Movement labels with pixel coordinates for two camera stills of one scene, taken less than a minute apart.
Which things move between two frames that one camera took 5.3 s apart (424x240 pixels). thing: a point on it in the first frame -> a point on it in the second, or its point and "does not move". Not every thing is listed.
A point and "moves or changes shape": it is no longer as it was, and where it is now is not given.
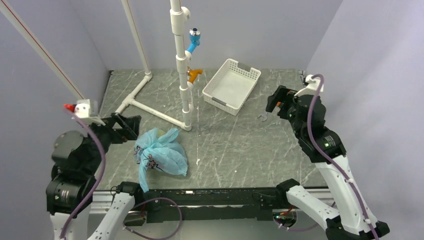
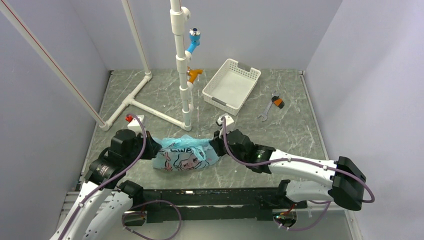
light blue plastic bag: x=156 y=148 moves or changes shape
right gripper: x=282 y=94 -> x=216 y=142
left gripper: x=130 y=125 -> x=153 y=147
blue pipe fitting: x=194 y=36 does not move
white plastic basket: x=231 y=86 does not move
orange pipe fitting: x=193 y=73 does not move
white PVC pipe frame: x=178 y=15 does not move
